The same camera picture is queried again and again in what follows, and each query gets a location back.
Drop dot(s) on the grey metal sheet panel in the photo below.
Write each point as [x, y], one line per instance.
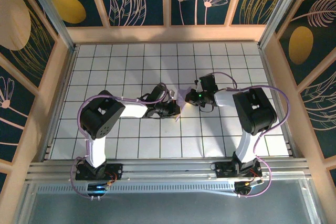
[168, 208]

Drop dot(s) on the purple square paper sheet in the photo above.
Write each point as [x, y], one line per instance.
[183, 94]

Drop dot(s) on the aluminium mounting rail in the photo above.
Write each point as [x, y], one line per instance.
[168, 169]

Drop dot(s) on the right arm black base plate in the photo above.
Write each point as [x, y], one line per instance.
[223, 169]

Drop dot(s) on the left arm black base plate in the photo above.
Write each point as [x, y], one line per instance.
[115, 171]

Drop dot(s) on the aluminium frame post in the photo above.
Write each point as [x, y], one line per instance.
[281, 11]
[52, 14]

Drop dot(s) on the aluminium table side rail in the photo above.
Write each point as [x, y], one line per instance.
[63, 90]
[275, 77]

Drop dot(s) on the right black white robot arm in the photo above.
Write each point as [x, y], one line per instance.
[256, 111]

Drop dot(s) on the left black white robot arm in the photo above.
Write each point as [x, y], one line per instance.
[101, 119]

